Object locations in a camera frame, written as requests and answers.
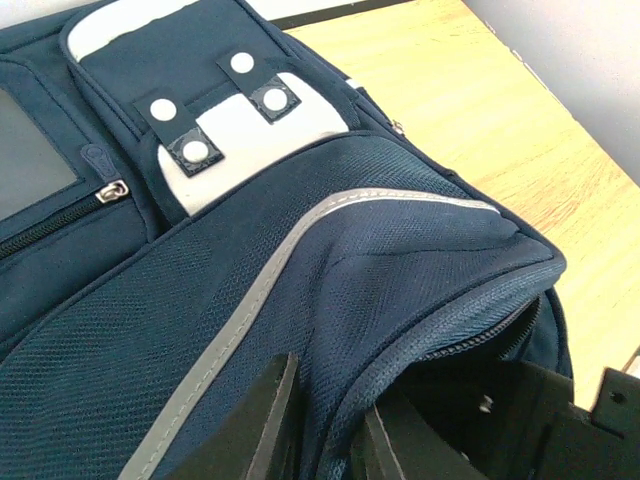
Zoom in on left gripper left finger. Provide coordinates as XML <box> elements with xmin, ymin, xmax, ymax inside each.
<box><xmin>169</xmin><ymin>353</ymin><xmax>300</xmax><ymax>480</ymax></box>

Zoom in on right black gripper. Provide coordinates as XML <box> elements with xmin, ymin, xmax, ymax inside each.
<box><xmin>399</xmin><ymin>361</ymin><xmax>639</xmax><ymax>479</ymax></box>

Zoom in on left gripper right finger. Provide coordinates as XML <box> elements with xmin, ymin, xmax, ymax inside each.
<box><xmin>350</xmin><ymin>403</ymin><xmax>480</xmax><ymax>480</ymax></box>

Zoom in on navy blue student backpack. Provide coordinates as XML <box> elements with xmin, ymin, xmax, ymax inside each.
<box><xmin>1</xmin><ymin>1</ymin><xmax>573</xmax><ymax>479</ymax></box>

